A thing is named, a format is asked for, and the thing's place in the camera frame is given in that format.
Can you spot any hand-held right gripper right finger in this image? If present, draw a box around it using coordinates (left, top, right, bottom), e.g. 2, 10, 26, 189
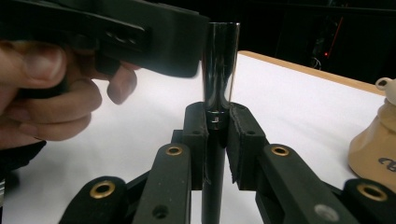
225, 103, 269, 191

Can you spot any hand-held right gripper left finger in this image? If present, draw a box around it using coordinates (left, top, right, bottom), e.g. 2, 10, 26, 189
181, 102, 209, 191

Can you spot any black makeup brush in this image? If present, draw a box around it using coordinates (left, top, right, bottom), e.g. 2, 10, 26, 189
200, 21, 241, 224

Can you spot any tan holder cup with figurine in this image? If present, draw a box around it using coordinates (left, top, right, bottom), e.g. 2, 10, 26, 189
347, 77, 396, 191

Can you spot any wooden table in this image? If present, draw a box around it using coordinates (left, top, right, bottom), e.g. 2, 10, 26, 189
237, 49, 387, 97

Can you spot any dark equipment with red light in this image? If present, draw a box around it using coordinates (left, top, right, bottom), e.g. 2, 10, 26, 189
307, 12, 347, 73

